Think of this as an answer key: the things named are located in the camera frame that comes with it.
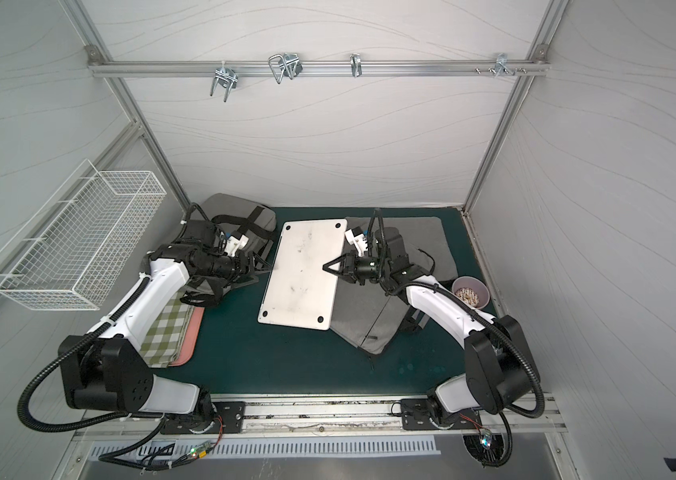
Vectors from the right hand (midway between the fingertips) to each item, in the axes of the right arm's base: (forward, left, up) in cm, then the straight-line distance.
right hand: (323, 267), depth 76 cm
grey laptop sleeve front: (-3, -11, -20) cm, 23 cm away
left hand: (0, +16, -3) cm, 17 cm away
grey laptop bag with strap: (+33, +36, -16) cm, 51 cm away
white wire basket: (-4, +58, +10) cm, 59 cm away
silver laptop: (-5, +6, -3) cm, 9 cm away
